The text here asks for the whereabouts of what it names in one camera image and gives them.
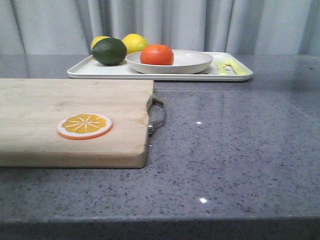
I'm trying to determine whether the white round plate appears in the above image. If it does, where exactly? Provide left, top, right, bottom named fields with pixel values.
left=126, top=49, right=214, bottom=75

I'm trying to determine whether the orange fruit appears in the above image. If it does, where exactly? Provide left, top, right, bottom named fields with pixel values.
left=140, top=44, right=174, bottom=66

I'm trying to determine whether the white rectangular tray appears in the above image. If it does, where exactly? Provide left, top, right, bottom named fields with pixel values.
left=67, top=49, right=253, bottom=82

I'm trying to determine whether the plastic orange slice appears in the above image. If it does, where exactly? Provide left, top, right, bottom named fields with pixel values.
left=56, top=112, right=113, bottom=140

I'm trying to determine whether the right yellow lemon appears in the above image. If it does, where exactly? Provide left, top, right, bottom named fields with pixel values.
left=122, top=33, right=149, bottom=55

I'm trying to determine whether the yellow lemon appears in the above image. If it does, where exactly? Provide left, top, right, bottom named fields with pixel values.
left=90, top=35, right=110, bottom=50
left=122, top=33, right=149, bottom=55

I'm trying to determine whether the yellow plastic knife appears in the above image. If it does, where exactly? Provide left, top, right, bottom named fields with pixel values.
left=213, top=59, right=230, bottom=75

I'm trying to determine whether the green lime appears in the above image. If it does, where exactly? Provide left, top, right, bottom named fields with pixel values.
left=91, top=37, right=127, bottom=66

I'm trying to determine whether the yellow plastic fork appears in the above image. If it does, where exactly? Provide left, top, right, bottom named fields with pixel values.
left=223, top=57, right=251, bottom=75

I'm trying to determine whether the left yellow lemon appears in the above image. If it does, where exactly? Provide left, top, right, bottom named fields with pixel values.
left=90, top=35, right=110, bottom=50

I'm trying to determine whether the wooden cutting board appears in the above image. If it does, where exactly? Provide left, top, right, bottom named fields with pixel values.
left=0, top=78, right=154, bottom=168

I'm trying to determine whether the grey curtain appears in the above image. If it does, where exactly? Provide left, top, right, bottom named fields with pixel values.
left=0, top=0, right=320, bottom=55

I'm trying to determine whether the metal cutting board handle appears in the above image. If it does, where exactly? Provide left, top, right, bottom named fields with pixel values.
left=147, top=97, right=167, bottom=137

